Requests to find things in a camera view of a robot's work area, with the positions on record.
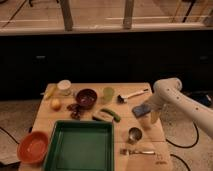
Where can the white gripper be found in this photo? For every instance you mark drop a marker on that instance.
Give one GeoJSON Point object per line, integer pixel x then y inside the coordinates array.
{"type": "Point", "coordinates": [156, 103]}

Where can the blue sponge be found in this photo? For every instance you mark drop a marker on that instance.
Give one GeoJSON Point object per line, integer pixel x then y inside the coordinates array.
{"type": "Point", "coordinates": [141, 110]}

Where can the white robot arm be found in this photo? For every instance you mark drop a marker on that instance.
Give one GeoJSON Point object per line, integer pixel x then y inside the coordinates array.
{"type": "Point", "coordinates": [169, 91]}

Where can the green plastic tray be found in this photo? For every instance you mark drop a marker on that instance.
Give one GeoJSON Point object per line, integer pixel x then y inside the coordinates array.
{"type": "Point", "coordinates": [81, 146]}

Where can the metal cup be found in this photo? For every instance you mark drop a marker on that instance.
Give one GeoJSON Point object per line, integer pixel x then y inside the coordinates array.
{"type": "Point", "coordinates": [135, 134]}

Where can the green pickle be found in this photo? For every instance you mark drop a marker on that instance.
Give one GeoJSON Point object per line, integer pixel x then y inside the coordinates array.
{"type": "Point", "coordinates": [116, 117]}

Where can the metal fork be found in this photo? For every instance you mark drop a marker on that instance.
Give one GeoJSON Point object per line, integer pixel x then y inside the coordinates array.
{"type": "Point", "coordinates": [132, 152]}

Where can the light green cup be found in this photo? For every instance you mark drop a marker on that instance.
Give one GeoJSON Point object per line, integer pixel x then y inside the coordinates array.
{"type": "Point", "coordinates": [108, 93]}

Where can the white green eraser block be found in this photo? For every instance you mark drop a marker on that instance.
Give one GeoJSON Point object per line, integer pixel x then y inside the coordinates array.
{"type": "Point", "coordinates": [102, 116]}

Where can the dark red bowl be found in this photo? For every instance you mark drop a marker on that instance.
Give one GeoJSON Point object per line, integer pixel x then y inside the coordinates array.
{"type": "Point", "coordinates": [86, 98]}

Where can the bunch of dark grapes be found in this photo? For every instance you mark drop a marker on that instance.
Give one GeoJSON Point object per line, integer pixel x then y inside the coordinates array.
{"type": "Point", "coordinates": [76, 111]}

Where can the yellow banana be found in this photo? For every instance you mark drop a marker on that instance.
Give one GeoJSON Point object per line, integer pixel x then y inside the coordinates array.
{"type": "Point", "coordinates": [49, 92]}

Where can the orange bowl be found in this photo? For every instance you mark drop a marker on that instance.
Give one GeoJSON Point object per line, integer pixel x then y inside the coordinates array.
{"type": "Point", "coordinates": [33, 147]}

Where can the white handled brush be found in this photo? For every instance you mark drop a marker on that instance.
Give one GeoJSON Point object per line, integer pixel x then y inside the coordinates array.
{"type": "Point", "coordinates": [125, 98]}

